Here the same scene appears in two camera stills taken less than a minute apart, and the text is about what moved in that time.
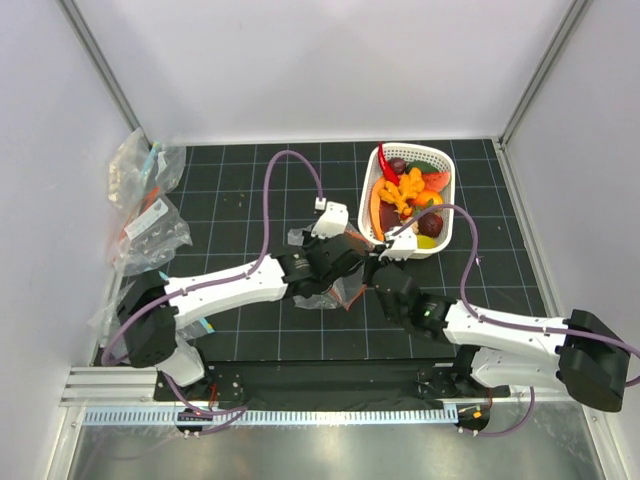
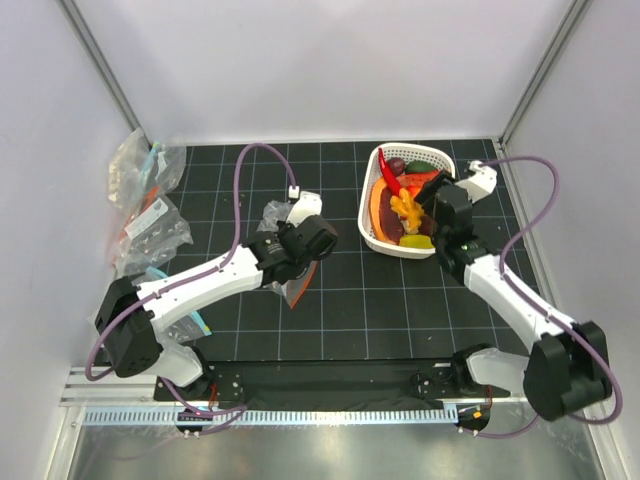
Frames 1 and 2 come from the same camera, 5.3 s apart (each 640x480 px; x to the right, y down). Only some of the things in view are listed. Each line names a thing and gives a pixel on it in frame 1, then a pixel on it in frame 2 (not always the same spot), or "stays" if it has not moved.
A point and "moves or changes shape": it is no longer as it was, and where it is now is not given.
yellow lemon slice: [425, 242] stays
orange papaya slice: [375, 211] stays
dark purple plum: [398, 165] stays
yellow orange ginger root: [411, 184] moves or changes shape
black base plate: [286, 382] stays
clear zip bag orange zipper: [344, 288] moves or changes shape
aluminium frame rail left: [103, 67] stays
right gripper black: [373, 262] → [430, 189]
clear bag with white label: [151, 236] stays
